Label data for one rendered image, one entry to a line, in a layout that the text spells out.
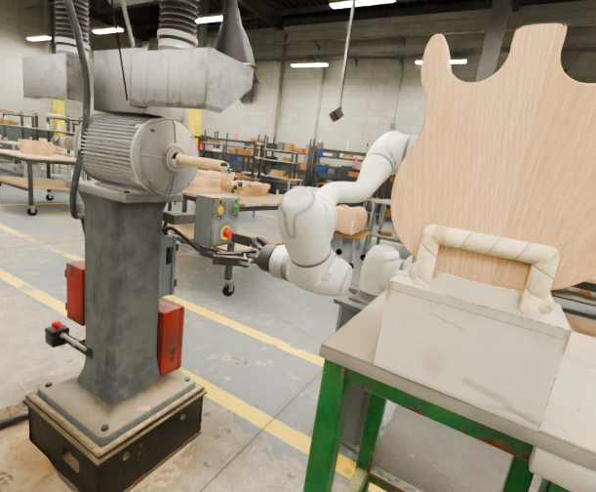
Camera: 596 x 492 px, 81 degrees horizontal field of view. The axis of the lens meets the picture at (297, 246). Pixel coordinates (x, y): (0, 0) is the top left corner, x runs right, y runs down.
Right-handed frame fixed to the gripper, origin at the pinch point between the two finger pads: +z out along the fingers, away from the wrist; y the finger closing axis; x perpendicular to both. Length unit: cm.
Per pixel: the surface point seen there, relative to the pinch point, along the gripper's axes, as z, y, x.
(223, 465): 8, 6, -105
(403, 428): -51, 80, -116
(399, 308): -57, -15, 5
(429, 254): -60, -13, 16
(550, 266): -77, -13, 18
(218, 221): 25.9, 27.3, -4.3
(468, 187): -64, -8, 27
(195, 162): 15.8, 7.0, 21.5
